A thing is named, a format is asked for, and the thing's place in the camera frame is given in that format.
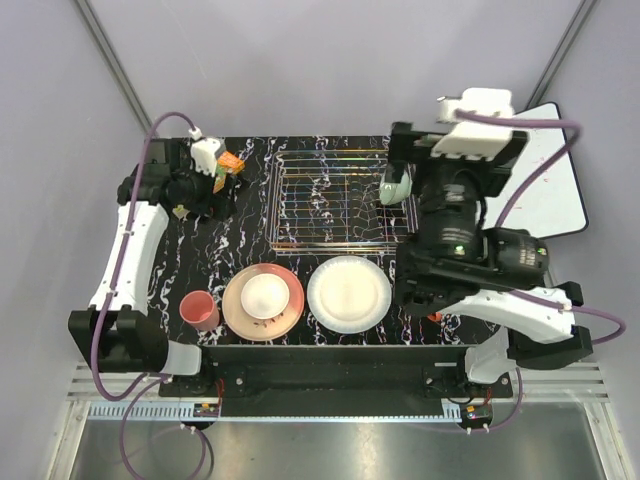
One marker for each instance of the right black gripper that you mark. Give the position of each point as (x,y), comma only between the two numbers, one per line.
(414,152)

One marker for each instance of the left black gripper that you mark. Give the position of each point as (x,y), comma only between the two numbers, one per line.
(218,206)

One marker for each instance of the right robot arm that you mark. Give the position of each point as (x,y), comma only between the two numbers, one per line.
(454,264)

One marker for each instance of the orange mug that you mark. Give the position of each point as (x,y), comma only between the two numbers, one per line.
(435,317)

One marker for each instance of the white orange bowl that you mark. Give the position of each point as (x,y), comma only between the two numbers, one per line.
(265,296)

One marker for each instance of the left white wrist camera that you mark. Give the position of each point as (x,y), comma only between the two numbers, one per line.
(205,151)

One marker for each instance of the white board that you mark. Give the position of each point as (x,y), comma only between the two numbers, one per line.
(552,206)

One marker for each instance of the white scalloped plate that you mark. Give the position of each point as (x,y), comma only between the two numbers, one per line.
(349,294)

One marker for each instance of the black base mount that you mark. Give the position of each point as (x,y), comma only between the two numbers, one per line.
(338,367)

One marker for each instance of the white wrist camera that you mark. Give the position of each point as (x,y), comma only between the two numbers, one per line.
(475,120)
(205,151)

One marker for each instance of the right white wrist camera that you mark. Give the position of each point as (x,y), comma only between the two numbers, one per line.
(475,120)

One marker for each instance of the orange book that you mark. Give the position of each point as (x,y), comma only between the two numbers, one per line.
(227,164)

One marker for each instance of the pink plastic cup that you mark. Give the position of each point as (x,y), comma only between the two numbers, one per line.
(198,309)

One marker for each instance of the aluminium rail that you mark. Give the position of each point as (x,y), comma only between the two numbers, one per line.
(233,400)

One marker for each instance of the wire dish rack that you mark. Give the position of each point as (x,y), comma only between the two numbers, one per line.
(327,202)

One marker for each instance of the pink beige plate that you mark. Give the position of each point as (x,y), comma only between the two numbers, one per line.
(250,328)

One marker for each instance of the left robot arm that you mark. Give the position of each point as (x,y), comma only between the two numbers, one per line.
(178,178)

